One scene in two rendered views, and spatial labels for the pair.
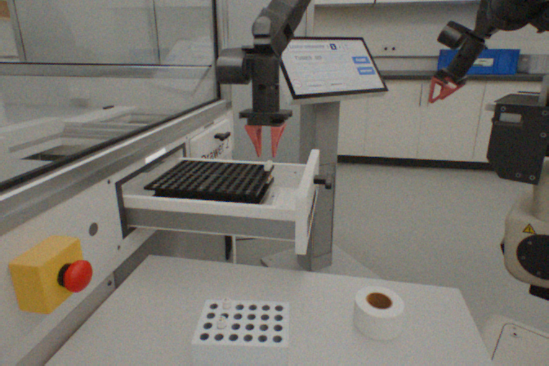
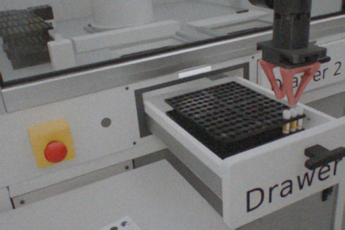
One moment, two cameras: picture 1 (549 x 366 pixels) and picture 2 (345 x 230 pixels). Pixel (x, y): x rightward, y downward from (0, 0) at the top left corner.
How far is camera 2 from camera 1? 0.43 m
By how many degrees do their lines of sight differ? 52
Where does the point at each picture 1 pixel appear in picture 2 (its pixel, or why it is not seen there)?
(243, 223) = (198, 165)
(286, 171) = not seen: hidden behind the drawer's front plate
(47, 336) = (63, 183)
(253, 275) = (205, 221)
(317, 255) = not seen: outside the picture
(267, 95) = (281, 27)
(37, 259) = (35, 131)
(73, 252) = (60, 134)
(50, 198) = (63, 92)
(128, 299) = (115, 185)
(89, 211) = (102, 108)
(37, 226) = (52, 109)
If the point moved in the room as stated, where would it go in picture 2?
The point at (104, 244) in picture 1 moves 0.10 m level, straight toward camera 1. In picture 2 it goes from (118, 137) to (90, 161)
